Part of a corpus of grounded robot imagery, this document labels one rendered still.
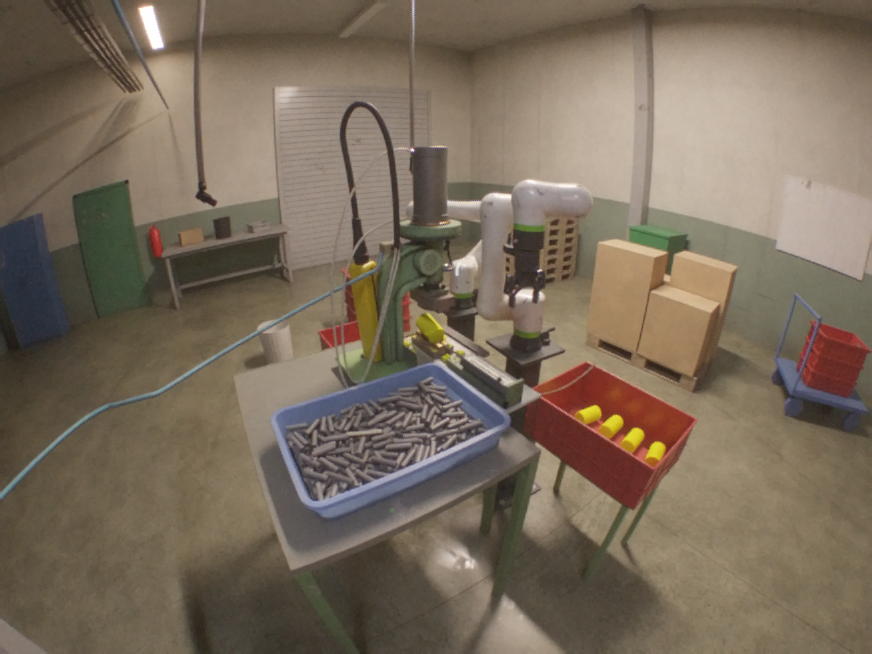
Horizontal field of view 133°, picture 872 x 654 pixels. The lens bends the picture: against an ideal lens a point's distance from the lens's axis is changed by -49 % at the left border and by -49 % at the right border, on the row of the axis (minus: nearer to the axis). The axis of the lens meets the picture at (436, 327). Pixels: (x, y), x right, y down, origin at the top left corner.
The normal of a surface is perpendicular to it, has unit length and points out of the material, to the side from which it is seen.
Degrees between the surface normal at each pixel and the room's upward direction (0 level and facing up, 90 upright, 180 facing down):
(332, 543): 0
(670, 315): 90
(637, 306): 90
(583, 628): 0
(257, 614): 0
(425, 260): 90
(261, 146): 90
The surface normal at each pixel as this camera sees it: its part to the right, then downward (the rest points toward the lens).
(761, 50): -0.84, 0.23
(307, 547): -0.01, -0.91
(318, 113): 0.54, 0.35
